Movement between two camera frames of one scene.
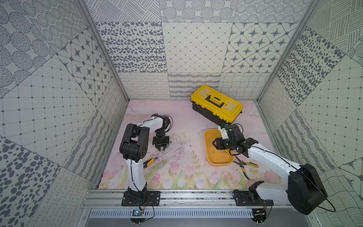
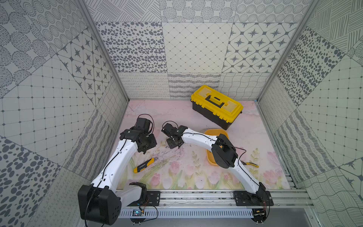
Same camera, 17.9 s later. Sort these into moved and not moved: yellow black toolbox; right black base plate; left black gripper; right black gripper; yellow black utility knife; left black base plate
Moved: right black gripper; left black gripper
Not moved: yellow black toolbox; right black base plate; yellow black utility knife; left black base plate
